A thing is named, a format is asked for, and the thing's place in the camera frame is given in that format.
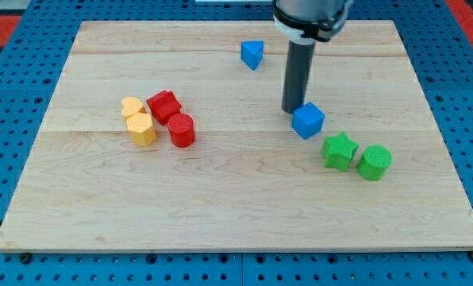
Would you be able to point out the blue triangle block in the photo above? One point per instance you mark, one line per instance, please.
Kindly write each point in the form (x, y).
(251, 53)

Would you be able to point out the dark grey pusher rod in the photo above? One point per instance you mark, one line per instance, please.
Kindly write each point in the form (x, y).
(298, 65)

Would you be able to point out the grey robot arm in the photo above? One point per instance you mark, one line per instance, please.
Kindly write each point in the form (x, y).
(306, 21)

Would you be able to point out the blue cube block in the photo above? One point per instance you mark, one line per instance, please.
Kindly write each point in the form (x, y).
(307, 120)

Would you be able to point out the red cylinder block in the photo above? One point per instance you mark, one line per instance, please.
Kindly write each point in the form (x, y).
(181, 130)

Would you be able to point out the wooden board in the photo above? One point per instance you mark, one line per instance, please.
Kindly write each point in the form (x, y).
(248, 183)

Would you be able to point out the red cross-shaped block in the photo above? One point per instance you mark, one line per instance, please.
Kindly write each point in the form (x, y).
(163, 106)

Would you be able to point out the yellow hexagon block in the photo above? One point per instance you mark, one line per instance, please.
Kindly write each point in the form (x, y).
(141, 129)

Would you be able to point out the green star block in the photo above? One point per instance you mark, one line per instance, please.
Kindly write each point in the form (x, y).
(338, 151)

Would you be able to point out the yellow heart block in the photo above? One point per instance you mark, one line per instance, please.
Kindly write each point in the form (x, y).
(131, 106)

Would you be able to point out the green cylinder block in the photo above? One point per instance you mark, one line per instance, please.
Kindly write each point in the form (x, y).
(374, 162)

